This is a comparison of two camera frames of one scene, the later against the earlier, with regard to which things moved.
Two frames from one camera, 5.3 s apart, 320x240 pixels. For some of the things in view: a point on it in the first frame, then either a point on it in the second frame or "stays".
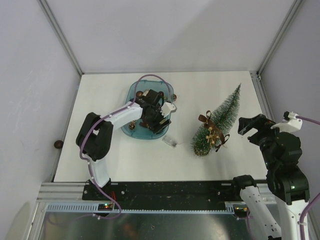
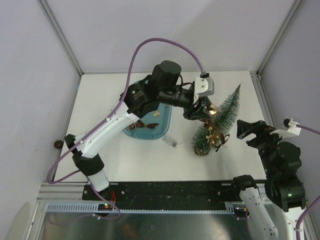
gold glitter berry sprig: [210, 137] stays
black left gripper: [155, 127] → [200, 112]
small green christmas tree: [221, 122] stays
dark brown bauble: [58, 144] stays
